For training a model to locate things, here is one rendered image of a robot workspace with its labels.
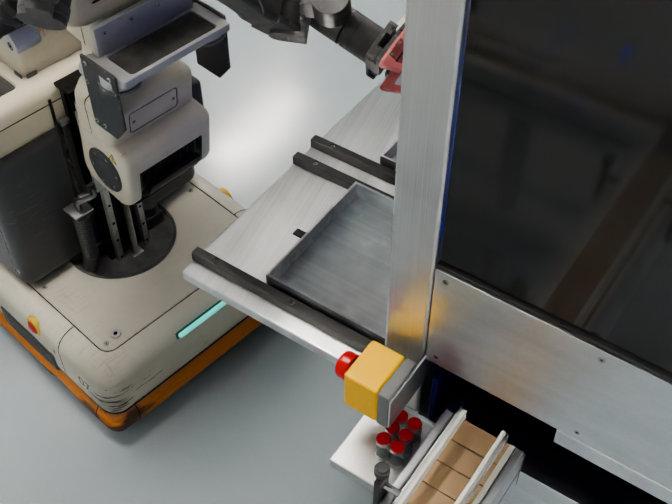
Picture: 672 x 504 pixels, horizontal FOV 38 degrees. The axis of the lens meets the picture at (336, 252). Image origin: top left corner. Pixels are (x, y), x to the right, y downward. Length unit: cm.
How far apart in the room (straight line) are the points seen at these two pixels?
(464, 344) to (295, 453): 122
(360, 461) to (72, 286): 122
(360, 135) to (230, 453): 95
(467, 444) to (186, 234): 132
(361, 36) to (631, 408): 64
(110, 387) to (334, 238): 83
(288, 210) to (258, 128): 153
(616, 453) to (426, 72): 55
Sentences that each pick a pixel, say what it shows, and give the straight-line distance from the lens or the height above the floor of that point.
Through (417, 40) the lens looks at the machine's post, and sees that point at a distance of 99.
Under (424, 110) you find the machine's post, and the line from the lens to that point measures 104.
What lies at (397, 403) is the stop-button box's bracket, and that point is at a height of 100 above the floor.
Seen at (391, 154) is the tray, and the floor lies 90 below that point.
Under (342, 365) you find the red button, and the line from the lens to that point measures 133.
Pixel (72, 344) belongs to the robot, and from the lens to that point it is 235.
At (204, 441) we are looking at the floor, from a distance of 246.
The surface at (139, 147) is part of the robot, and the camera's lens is 198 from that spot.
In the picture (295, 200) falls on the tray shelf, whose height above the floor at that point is 88.
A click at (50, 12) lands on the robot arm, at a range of 156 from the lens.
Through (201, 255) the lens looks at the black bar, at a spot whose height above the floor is 90.
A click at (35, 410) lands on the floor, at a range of 260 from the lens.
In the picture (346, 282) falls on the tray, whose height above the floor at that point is 88.
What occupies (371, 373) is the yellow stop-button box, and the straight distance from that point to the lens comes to 130.
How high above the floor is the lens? 210
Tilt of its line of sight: 48 degrees down
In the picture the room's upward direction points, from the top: straight up
